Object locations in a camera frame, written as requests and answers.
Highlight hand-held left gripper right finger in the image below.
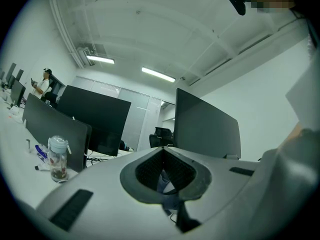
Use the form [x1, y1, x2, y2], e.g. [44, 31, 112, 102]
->
[163, 146, 262, 226]

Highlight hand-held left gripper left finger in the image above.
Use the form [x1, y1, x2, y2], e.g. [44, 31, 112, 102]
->
[35, 146, 183, 240]

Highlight black monitor with white sticker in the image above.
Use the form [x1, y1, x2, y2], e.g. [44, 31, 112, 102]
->
[173, 87, 242, 160]

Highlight black monitor left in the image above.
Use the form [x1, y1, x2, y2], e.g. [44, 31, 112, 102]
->
[21, 92, 93, 174]

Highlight clear water bottle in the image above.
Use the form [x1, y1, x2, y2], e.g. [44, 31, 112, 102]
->
[47, 135, 72, 183]

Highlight blue white wrapper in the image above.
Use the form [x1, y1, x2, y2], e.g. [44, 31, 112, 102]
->
[34, 143, 50, 165]

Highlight black office chair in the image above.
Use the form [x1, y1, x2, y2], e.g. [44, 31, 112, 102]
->
[149, 126, 174, 149]

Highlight ceiling strip light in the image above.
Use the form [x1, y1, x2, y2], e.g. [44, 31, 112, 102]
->
[141, 67, 176, 83]
[86, 55, 115, 65]

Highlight person's light shirt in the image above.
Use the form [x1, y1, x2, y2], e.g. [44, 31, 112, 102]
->
[284, 16, 320, 135]

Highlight ceiling air vent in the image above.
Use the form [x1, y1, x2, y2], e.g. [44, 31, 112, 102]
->
[76, 46, 97, 67]

